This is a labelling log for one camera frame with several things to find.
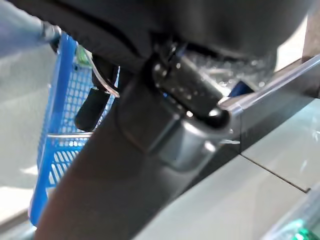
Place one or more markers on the clear plastic price rail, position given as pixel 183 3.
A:
pixel 275 85

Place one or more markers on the green plastic bottle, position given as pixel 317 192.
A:
pixel 305 232

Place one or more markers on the green bottle in basket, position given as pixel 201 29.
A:
pixel 82 56

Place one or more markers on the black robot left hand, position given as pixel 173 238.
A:
pixel 112 187

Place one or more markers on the black store shelf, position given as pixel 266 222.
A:
pixel 312 32

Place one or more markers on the blue plastic shopping basket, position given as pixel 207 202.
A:
pixel 42 175

